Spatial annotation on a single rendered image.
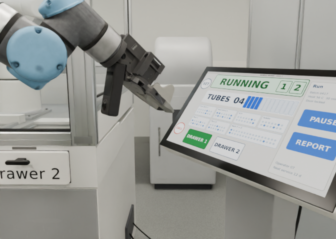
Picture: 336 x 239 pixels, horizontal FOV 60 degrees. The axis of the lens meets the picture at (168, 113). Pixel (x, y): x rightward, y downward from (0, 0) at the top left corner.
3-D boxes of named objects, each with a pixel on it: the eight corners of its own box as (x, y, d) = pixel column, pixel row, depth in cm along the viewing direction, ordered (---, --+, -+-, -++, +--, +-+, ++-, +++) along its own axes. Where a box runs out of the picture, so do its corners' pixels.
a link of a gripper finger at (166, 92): (189, 97, 71) (162, 73, 67) (176, 117, 70) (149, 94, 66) (182, 96, 74) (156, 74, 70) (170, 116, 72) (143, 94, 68)
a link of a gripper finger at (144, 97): (173, 95, 77) (154, 74, 70) (162, 114, 75) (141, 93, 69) (165, 93, 79) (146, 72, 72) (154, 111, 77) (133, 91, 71)
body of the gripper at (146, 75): (168, 68, 67) (132, 31, 60) (148, 98, 65) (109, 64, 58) (149, 67, 73) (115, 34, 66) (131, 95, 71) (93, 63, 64)
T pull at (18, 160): (28, 165, 90) (28, 161, 90) (4, 165, 90) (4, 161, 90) (34, 161, 94) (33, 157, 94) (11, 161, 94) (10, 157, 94)
